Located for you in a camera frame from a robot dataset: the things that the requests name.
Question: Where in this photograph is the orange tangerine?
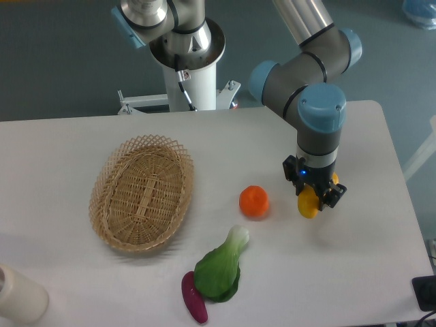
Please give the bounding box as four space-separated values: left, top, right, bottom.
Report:
239 185 269 219

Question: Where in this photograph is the black cable on pedestal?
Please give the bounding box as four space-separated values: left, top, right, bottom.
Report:
174 53 198 112

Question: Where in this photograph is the woven wicker basket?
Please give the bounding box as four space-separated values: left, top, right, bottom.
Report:
89 135 194 253

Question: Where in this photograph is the blue bag in corner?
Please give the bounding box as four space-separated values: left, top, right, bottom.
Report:
402 0 435 30

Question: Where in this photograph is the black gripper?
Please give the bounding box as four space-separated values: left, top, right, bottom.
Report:
283 155 347 211

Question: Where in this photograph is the purple eggplant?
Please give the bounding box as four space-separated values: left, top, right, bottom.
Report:
181 271 208 324

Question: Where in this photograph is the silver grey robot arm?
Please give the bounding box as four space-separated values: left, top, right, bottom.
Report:
111 1 362 212

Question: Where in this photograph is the cream cylinder bottle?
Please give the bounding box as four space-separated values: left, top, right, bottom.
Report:
1 264 49 324

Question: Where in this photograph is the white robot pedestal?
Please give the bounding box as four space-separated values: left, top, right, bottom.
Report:
117 18 241 116

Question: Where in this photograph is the black device at edge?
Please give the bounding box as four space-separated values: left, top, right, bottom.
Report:
411 275 435 311

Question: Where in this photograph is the green bok choy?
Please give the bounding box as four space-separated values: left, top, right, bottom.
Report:
193 225 249 302

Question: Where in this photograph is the yellow mango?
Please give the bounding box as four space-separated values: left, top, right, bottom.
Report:
298 183 325 219

